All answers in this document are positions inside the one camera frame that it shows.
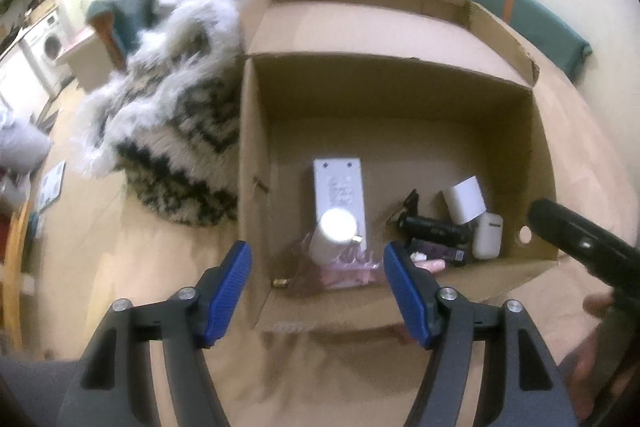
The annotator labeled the wooden chair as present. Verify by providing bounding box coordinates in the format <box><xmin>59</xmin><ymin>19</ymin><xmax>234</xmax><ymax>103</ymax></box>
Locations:
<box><xmin>1</xmin><ymin>202</ymin><xmax>32</xmax><ymax>351</ymax></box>

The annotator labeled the pink foot keychain charm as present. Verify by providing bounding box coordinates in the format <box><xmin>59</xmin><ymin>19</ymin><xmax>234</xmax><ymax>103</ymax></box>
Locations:
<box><xmin>410</xmin><ymin>253</ymin><xmax>446</xmax><ymax>274</ymax></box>

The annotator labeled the brown cardboard box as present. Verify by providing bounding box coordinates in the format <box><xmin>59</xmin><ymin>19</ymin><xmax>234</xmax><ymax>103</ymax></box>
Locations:
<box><xmin>239</xmin><ymin>0</ymin><xmax>558</xmax><ymax>333</ymax></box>

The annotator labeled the white earbuds case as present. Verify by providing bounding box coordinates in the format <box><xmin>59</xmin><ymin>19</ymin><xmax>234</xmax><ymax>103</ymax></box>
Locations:
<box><xmin>472</xmin><ymin>212</ymin><xmax>503</xmax><ymax>261</ymax></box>

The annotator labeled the clear pink toe separator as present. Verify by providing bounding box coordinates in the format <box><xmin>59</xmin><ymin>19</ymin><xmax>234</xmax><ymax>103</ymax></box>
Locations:
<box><xmin>286</xmin><ymin>233</ymin><xmax>386</xmax><ymax>298</ymax></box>

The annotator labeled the person's right hand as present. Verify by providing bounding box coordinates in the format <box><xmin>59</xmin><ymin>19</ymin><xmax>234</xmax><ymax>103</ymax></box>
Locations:
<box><xmin>563</xmin><ymin>293</ymin><xmax>639</xmax><ymax>421</ymax></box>

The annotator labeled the small white cylindrical jar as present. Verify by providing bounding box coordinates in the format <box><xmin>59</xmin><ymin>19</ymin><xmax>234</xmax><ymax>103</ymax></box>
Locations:
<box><xmin>308</xmin><ymin>207</ymin><xmax>359</xmax><ymax>265</ymax></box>

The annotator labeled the teal upholstered armchair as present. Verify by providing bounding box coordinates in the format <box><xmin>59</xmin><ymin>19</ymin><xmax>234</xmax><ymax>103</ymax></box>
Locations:
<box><xmin>86</xmin><ymin>0</ymin><xmax>157</xmax><ymax>70</ymax></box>

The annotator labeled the white washing machine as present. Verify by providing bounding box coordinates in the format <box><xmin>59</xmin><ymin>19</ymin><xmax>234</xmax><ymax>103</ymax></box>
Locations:
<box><xmin>21</xmin><ymin>8</ymin><xmax>73</xmax><ymax>98</ymax></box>

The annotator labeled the teal cushion with orange stripe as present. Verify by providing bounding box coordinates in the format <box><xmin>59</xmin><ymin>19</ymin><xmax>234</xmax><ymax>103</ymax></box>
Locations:
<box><xmin>473</xmin><ymin>0</ymin><xmax>592</xmax><ymax>82</ymax></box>

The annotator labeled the fluffy grey white blanket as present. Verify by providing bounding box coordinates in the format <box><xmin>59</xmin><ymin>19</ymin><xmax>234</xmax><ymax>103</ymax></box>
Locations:
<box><xmin>74</xmin><ymin>0</ymin><xmax>245</xmax><ymax>227</ymax></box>

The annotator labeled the beige bed sheet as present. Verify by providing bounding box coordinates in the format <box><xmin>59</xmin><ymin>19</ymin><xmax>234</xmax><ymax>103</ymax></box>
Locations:
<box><xmin>38</xmin><ymin>52</ymin><xmax>639</xmax><ymax>426</ymax></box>

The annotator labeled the white remote control back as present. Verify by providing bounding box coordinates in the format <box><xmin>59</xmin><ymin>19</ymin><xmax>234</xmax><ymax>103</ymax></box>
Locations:
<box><xmin>312</xmin><ymin>158</ymin><xmax>367</xmax><ymax>251</ymax></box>

